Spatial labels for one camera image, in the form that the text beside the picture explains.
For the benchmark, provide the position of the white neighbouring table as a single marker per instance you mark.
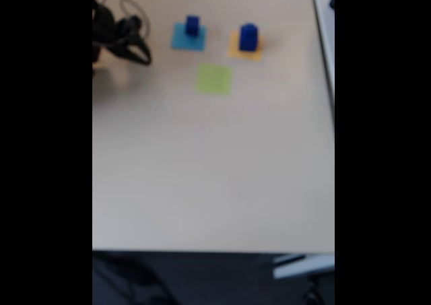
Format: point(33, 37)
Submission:
point(325, 22)

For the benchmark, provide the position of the small blue cube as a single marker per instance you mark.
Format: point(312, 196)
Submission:
point(192, 25)

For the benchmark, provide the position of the blue square sheet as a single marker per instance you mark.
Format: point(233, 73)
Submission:
point(183, 42)

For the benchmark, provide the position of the green square sheet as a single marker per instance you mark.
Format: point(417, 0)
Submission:
point(214, 80)

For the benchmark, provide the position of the orange square sheet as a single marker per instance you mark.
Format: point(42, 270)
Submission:
point(234, 50)

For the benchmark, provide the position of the large blue cube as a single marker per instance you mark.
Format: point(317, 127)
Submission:
point(248, 37)

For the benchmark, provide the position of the white grey bar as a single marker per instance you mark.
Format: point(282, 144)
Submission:
point(303, 266)

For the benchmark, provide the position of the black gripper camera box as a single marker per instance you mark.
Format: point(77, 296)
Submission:
point(134, 21)

